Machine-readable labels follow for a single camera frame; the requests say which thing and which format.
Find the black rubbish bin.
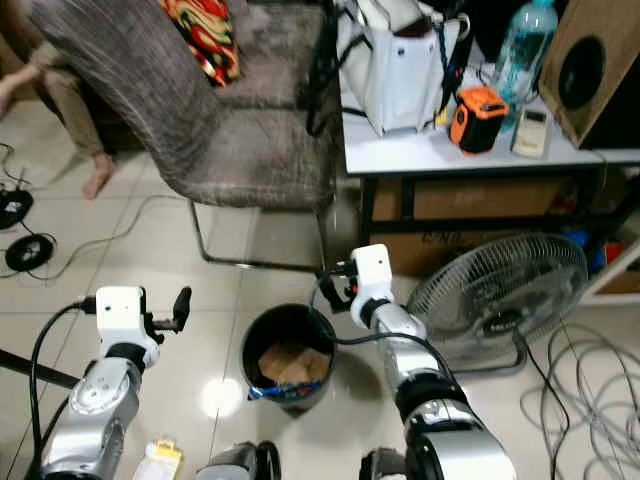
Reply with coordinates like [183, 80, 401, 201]
[239, 302, 339, 418]

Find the brown cardboard piece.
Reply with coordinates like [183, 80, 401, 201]
[256, 341, 332, 387]

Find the yellow and white packet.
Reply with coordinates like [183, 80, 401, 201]
[142, 436, 184, 480]

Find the black rod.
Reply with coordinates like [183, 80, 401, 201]
[0, 349, 83, 389]

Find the black round floor device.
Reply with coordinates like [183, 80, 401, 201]
[4, 232, 55, 273]
[0, 187, 35, 230]

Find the grey floor fan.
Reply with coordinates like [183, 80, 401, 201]
[404, 232, 590, 378]

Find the brown cardboard box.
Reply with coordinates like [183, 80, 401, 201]
[370, 176, 597, 279]

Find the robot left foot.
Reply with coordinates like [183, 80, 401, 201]
[194, 439, 282, 480]

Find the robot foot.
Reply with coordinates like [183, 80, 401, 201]
[357, 446, 411, 480]
[194, 439, 282, 480]

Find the grey fabric chair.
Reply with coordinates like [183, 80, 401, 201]
[25, 0, 347, 273]

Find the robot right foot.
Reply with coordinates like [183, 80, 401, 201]
[357, 446, 411, 480]

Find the orange and black device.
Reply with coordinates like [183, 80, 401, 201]
[449, 84, 510, 155]

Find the beige remote control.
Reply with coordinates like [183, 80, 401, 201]
[511, 106, 552, 159]

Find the person's leg in khaki trousers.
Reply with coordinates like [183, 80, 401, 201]
[0, 40, 119, 200]

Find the blue plastic item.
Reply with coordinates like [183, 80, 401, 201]
[564, 229, 623, 273]

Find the red yellow patterned cloth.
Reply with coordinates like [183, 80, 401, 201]
[160, 0, 242, 89]

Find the clear blue water bottle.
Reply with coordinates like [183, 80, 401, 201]
[494, 0, 560, 107]

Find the wooden speaker box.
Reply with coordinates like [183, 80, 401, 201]
[537, 0, 640, 150]

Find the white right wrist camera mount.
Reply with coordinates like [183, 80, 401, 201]
[349, 243, 396, 303]

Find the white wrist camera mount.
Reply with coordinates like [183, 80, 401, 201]
[95, 285, 161, 350]
[349, 243, 396, 303]

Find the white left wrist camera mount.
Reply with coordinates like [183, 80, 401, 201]
[95, 285, 161, 350]

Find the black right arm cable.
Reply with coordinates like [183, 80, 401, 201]
[309, 268, 439, 353]

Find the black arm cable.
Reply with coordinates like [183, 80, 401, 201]
[309, 268, 439, 353]
[26, 296, 101, 473]

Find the thin grey floor cable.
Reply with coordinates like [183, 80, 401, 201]
[50, 192, 191, 283]

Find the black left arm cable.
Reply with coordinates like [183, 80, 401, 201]
[26, 296, 101, 473]

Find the white table with black frame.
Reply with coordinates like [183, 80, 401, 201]
[340, 62, 640, 263]

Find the white bag with black straps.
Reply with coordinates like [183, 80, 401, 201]
[337, 0, 472, 137]

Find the grey cable bundle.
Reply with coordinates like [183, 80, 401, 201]
[518, 320, 640, 480]

